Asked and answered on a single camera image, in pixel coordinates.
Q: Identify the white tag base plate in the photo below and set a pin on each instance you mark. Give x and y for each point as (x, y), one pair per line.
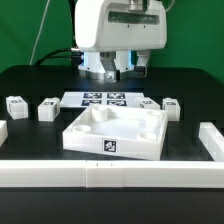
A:
(84, 99)

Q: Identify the white front fence rail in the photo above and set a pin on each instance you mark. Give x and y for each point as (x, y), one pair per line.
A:
(109, 174)

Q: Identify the white square tabletop part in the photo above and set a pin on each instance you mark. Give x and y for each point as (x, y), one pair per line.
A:
(118, 131)

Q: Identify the white fence rail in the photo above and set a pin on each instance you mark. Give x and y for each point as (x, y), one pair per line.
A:
(212, 140)
(109, 174)
(3, 131)

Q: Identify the white left fence rail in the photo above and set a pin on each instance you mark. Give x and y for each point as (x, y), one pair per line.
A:
(3, 131)

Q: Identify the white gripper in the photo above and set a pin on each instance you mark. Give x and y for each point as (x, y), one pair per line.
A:
(114, 25)

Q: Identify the white right fence rail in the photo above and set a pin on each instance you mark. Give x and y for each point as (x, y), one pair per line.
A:
(212, 140)

